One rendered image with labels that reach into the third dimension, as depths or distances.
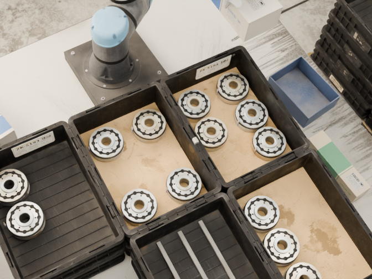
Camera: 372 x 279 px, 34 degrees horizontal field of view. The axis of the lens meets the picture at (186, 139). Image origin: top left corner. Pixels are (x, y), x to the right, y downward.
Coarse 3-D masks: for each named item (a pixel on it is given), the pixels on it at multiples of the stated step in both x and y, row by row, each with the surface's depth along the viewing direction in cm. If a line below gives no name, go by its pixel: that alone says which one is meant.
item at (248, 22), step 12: (216, 0) 178; (252, 0) 171; (264, 0) 172; (276, 0) 172; (228, 12) 175; (240, 12) 169; (252, 12) 169; (264, 12) 170; (276, 12) 171; (240, 24) 172; (252, 24) 169; (264, 24) 174; (276, 24) 178; (240, 36) 175; (252, 36) 176
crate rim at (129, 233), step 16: (128, 96) 178; (80, 112) 174; (176, 112) 177; (80, 144) 170; (192, 144) 172; (96, 176) 166; (208, 192) 166; (112, 208) 162; (176, 208) 164; (144, 224) 161
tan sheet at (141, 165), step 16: (96, 128) 184; (128, 128) 184; (128, 144) 182; (144, 144) 182; (160, 144) 183; (176, 144) 183; (96, 160) 179; (128, 160) 180; (144, 160) 180; (160, 160) 181; (176, 160) 181; (112, 176) 177; (128, 176) 178; (144, 176) 178; (160, 176) 178; (112, 192) 175; (160, 192) 176; (160, 208) 174; (128, 224) 171
